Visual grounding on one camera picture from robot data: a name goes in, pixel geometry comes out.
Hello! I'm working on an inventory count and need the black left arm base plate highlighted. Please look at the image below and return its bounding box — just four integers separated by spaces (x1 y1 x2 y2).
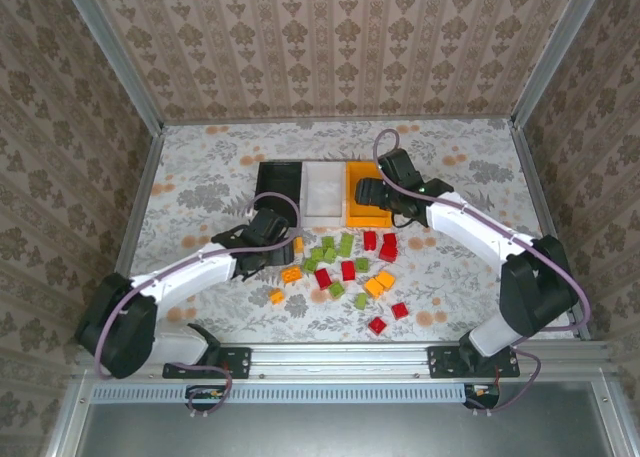
162 346 252 381

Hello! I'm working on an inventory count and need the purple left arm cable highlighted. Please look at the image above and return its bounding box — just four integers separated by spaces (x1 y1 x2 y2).
93 191 301 381

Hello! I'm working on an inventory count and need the white plastic container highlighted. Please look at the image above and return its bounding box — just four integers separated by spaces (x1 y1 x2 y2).
299 160 350 229

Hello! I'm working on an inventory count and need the aluminium frame post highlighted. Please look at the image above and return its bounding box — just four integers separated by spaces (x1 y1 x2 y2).
58 0 166 134
510 0 610 128

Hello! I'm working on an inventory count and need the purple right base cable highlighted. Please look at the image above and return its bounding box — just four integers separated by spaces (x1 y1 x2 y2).
469 346 544 418

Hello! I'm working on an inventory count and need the orange plastic container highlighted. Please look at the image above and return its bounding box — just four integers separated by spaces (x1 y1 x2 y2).
344 160 394 228

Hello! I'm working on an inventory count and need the grey metal sheet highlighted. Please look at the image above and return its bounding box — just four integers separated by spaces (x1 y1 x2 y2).
47 380 626 457

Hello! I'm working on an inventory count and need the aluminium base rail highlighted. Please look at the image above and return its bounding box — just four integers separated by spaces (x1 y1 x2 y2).
74 340 612 379

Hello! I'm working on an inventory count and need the aluminium side rail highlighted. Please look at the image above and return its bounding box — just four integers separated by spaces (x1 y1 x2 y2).
509 125 592 341
114 130 166 278

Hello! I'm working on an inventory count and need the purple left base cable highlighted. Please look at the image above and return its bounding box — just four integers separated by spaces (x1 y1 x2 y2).
169 361 234 419

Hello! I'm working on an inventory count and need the grey slotted cable duct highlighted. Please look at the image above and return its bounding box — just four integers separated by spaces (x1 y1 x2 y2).
92 382 469 404

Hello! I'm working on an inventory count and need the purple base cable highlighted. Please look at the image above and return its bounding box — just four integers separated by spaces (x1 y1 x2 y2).
169 361 234 419
469 346 544 418

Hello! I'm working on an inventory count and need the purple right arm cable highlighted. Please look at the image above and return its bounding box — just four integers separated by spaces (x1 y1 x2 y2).
372 128 592 333

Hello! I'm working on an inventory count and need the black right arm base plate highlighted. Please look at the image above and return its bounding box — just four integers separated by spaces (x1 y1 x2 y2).
427 345 521 379

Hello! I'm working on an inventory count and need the black plastic container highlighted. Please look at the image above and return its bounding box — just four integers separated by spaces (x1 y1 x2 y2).
253 160 305 228

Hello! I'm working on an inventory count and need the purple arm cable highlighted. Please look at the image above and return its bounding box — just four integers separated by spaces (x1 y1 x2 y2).
93 191 301 381
372 128 592 333

